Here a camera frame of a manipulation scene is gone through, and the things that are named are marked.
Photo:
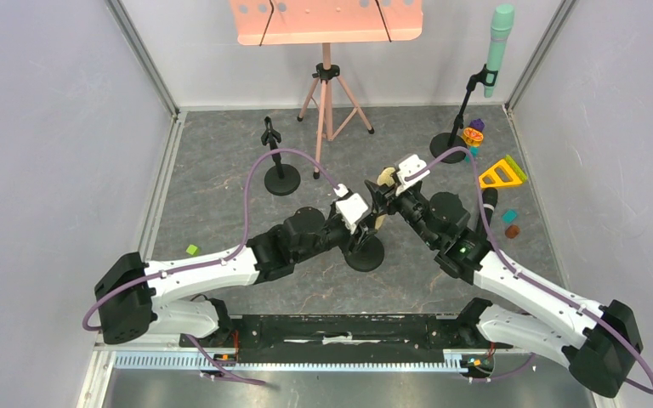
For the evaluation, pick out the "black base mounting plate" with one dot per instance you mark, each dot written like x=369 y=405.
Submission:
x=346 y=338

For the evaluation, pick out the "yellow microphone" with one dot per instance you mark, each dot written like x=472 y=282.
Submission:
x=380 y=181

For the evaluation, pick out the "white slotted cable duct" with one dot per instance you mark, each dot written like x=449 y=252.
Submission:
x=194 y=360

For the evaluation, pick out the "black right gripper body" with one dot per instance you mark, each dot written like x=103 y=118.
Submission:
x=410 y=203

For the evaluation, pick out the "brown round toy piece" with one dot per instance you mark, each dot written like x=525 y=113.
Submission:
x=512 y=231

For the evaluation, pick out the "small green cube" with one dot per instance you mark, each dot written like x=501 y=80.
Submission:
x=192 y=250

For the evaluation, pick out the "black microphone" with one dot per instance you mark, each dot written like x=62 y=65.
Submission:
x=489 y=198

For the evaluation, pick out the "purple toy block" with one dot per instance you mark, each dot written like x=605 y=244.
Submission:
x=477 y=125

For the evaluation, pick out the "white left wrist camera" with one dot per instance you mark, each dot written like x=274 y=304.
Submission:
x=350 y=206

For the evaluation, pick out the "green microphone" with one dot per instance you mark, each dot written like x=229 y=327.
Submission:
x=502 y=22

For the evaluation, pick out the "yellow triangular toy block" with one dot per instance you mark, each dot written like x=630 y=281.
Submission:
x=505 y=173

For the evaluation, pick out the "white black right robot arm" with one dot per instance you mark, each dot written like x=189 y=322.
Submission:
x=598 y=344

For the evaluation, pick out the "pink tripod music stand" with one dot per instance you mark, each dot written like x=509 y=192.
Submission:
x=270 y=23

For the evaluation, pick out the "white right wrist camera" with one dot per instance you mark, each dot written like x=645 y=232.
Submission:
x=410 y=170

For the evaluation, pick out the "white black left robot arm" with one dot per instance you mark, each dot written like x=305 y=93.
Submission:
x=139 y=297

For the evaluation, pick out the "small teal cube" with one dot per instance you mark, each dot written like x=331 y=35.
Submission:
x=509 y=216

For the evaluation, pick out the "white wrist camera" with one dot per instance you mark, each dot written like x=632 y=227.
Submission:
x=350 y=206
x=410 y=170

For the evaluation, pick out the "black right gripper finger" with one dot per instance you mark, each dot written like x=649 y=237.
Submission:
x=391 y=179
x=379 y=196

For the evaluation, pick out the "black microphone desk stand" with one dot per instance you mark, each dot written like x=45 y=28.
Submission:
x=281 y=179

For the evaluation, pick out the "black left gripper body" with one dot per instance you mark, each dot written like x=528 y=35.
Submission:
x=348 y=235

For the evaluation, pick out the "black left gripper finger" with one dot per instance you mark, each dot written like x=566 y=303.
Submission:
x=372 y=222
x=360 y=242

